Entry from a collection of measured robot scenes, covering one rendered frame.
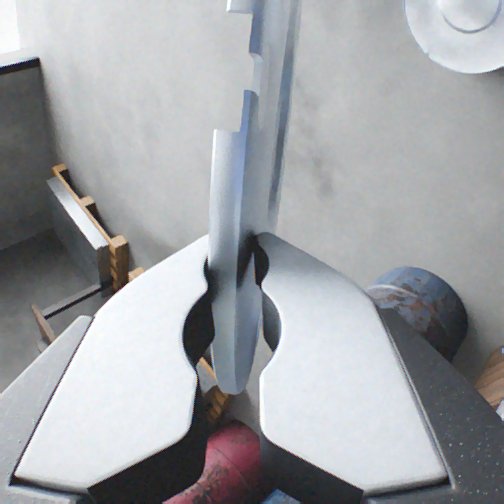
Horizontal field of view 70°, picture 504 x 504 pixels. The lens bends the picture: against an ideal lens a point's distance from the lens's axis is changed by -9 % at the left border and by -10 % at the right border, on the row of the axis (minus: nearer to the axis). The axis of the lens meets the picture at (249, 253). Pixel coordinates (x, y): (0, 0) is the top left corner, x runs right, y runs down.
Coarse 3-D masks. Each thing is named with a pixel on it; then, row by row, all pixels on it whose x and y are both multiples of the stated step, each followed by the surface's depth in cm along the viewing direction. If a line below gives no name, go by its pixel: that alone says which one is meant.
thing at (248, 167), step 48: (240, 0) 8; (288, 0) 14; (288, 48) 24; (288, 96) 27; (240, 144) 8; (240, 192) 9; (240, 240) 9; (240, 288) 11; (240, 336) 12; (240, 384) 16
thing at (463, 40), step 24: (408, 0) 74; (432, 0) 70; (456, 0) 67; (480, 0) 63; (408, 24) 76; (432, 24) 73; (456, 24) 69; (480, 24) 66; (456, 48) 72; (480, 48) 68; (480, 72) 70
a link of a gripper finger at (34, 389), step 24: (72, 336) 8; (48, 360) 7; (24, 384) 7; (48, 384) 7; (0, 408) 6; (24, 408) 6; (0, 432) 6; (24, 432) 6; (0, 456) 5; (0, 480) 5
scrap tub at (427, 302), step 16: (400, 272) 129; (416, 272) 126; (368, 288) 127; (384, 288) 121; (400, 288) 118; (416, 288) 118; (432, 288) 119; (448, 288) 121; (384, 304) 112; (400, 304) 112; (416, 304) 112; (432, 304) 114; (448, 304) 117; (416, 320) 108; (432, 320) 110; (448, 320) 113; (464, 320) 120; (432, 336) 107; (448, 336) 111; (464, 336) 122; (448, 352) 111
